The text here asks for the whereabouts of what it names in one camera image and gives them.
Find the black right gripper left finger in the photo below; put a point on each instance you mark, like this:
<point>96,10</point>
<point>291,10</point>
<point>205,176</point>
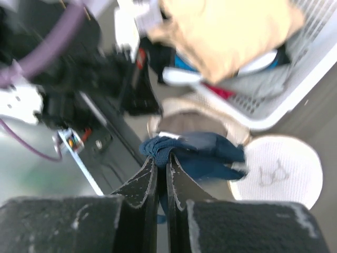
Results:
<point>124,221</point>

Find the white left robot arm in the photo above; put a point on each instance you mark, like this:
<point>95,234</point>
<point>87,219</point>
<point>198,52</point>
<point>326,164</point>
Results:
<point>56,46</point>

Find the dark blue lace bra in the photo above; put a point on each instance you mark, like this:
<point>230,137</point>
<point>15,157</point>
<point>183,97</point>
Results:
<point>202,155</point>

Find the white perforated basket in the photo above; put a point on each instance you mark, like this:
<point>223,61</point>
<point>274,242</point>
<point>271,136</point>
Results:
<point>314,49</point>

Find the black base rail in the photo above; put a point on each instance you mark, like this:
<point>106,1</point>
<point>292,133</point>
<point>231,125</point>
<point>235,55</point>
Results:
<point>110,155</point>

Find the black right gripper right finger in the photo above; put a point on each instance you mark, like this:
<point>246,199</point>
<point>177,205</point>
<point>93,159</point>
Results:
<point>199,223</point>

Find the beige folded garment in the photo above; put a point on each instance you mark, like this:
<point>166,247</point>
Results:
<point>219,37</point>

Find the white mesh laundry bag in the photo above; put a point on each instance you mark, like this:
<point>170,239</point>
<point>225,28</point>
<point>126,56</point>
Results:
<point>281,167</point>

